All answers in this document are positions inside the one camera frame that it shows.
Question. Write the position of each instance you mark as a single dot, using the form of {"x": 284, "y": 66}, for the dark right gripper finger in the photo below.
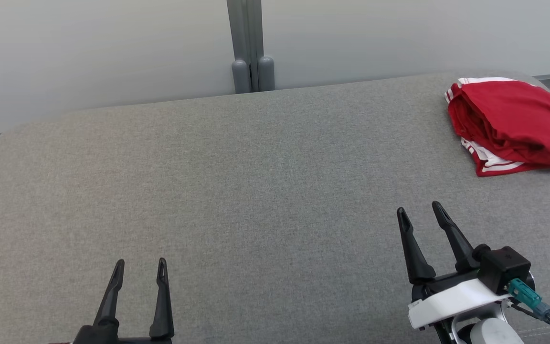
{"x": 459, "y": 246}
{"x": 417, "y": 260}

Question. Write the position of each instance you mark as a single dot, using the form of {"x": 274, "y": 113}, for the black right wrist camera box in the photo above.
{"x": 504, "y": 267}

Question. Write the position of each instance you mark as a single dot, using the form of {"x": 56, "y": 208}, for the black round right gripper motor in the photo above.
{"x": 530, "y": 282}

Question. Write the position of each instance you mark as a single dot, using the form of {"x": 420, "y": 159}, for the red sleeveless jersey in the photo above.
{"x": 518, "y": 119}

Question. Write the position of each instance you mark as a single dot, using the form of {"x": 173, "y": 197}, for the grey vertical partition post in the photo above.
{"x": 245, "y": 28}

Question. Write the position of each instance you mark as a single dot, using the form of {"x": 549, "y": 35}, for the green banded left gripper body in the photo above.
{"x": 108, "y": 335}

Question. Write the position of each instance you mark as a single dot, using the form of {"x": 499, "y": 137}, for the red and white jersey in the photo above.
{"x": 485, "y": 155}

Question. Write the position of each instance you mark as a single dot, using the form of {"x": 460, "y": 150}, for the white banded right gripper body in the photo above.
{"x": 456, "y": 298}

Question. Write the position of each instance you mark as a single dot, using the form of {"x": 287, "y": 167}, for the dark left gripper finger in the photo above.
{"x": 111, "y": 301}
{"x": 163, "y": 306}

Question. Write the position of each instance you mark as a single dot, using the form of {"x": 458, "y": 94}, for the grey rounded post foot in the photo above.
{"x": 240, "y": 76}
{"x": 266, "y": 74}

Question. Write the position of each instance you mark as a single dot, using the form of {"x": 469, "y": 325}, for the grey fabric sofa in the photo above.
{"x": 208, "y": 191}

